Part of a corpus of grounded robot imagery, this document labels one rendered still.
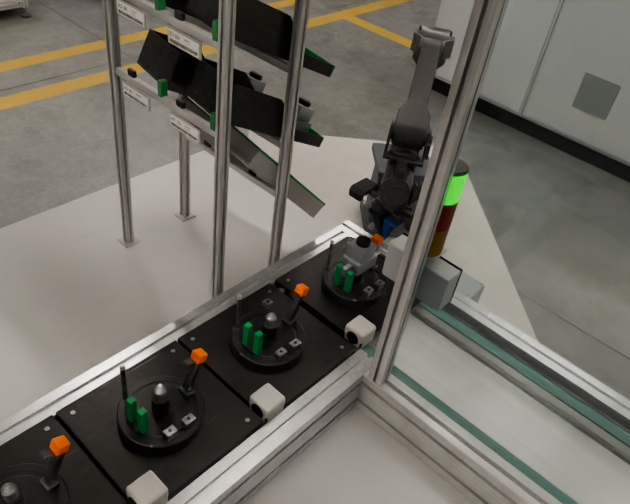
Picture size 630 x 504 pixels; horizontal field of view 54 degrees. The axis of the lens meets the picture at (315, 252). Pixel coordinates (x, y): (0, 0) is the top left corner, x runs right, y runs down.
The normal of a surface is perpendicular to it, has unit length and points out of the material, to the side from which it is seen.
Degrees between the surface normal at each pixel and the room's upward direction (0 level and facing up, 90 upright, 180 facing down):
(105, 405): 0
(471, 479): 90
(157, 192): 0
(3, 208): 0
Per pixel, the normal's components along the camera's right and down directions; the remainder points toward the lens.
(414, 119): 0.01, -0.42
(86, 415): 0.13, -0.76
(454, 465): -0.67, 0.40
